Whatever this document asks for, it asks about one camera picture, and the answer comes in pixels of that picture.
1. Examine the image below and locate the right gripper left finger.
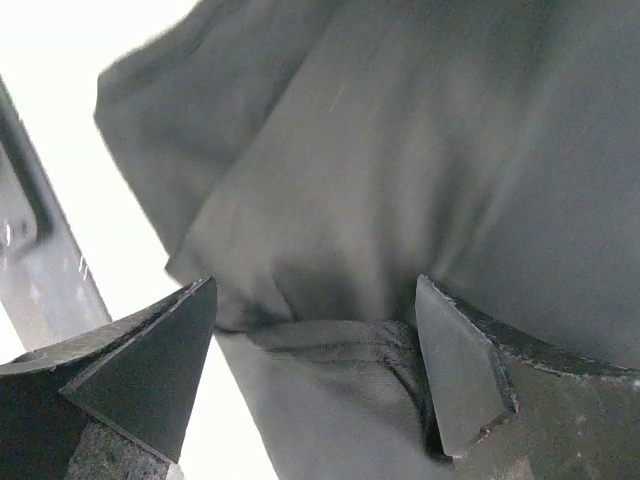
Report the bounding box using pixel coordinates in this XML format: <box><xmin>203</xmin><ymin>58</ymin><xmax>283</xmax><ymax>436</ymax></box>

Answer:
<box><xmin>1</xmin><ymin>280</ymin><xmax>217</xmax><ymax>479</ymax></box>

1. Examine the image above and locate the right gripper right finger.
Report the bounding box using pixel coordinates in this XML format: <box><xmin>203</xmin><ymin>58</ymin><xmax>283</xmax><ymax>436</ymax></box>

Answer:
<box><xmin>415</xmin><ymin>276</ymin><xmax>639</xmax><ymax>479</ymax></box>

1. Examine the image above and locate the black t shirt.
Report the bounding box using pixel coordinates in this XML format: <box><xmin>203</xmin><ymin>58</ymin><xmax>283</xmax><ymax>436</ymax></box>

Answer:
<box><xmin>95</xmin><ymin>1</ymin><xmax>639</xmax><ymax>479</ymax></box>

